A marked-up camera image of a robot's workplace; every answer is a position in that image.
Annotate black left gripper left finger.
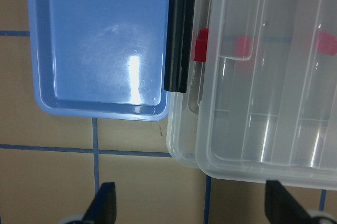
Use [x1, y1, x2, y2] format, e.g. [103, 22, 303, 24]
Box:
[83, 182, 116, 223]

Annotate black box latch handle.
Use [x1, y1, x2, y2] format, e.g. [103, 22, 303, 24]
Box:
[164, 0, 195, 93]

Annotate clear plastic storage box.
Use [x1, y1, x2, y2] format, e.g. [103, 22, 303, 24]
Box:
[166, 0, 336, 190]

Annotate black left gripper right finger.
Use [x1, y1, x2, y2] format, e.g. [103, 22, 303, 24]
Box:
[264, 180, 329, 224]

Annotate blue plastic tray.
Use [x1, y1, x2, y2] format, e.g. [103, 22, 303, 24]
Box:
[28, 0, 169, 121]

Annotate red block box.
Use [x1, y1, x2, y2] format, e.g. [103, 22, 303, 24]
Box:
[314, 30, 336, 56]
[234, 36, 253, 59]

